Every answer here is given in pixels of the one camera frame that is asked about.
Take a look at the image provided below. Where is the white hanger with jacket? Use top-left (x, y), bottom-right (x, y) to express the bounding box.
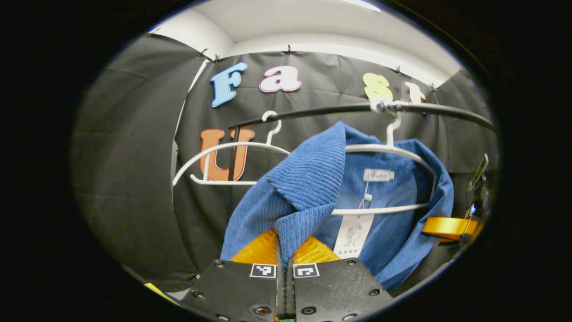
top-left (331, 96), bottom-right (438, 216)

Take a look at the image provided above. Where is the row of backdrop clips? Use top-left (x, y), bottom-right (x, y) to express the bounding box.
top-left (147, 28), bottom-right (438, 92)

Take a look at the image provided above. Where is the empty white hanger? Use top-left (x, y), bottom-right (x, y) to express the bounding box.
top-left (172, 110), bottom-right (291, 186)

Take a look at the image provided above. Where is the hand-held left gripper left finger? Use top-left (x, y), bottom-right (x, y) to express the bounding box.
top-left (181, 228), bottom-right (285, 322)

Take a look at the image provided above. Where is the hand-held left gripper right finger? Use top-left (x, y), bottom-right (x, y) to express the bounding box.
top-left (286, 235), bottom-right (394, 322)

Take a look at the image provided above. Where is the black clothes rack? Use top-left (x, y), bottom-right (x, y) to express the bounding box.
top-left (228, 102), bottom-right (496, 182)

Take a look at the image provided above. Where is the large ceiling light panel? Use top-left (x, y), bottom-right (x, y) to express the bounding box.
top-left (351, 0), bottom-right (381, 13)

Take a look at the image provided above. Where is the black backdrop cloth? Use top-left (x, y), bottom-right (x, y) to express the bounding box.
top-left (71, 34), bottom-right (499, 293)

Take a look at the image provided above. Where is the blue corduroy jacket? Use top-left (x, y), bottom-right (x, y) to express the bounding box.
top-left (220, 121), bottom-right (455, 291)

